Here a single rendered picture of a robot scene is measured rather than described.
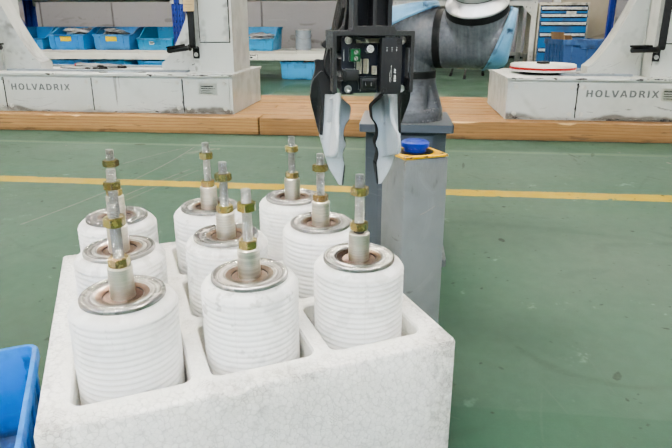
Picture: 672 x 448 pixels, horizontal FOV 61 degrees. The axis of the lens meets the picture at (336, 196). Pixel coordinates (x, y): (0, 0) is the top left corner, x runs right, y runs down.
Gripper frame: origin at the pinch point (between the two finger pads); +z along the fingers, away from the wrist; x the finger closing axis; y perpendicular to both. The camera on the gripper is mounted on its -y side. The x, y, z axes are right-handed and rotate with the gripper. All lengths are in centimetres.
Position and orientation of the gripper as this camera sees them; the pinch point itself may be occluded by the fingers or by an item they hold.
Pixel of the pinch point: (358, 169)
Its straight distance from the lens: 58.6
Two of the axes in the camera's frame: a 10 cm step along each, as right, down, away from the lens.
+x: 9.9, -0.3, 1.2
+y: 1.2, 2.9, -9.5
